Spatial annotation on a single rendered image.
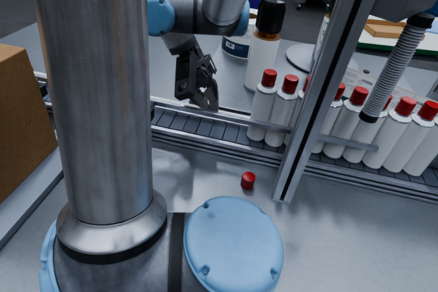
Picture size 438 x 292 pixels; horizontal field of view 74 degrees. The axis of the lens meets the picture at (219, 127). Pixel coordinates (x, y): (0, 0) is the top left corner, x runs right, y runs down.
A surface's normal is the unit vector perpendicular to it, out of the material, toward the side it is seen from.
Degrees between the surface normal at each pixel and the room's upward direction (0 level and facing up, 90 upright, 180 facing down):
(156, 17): 82
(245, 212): 8
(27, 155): 90
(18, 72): 90
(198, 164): 0
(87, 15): 74
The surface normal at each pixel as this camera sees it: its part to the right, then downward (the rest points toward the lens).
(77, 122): -0.15, 0.38
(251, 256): 0.22, -0.72
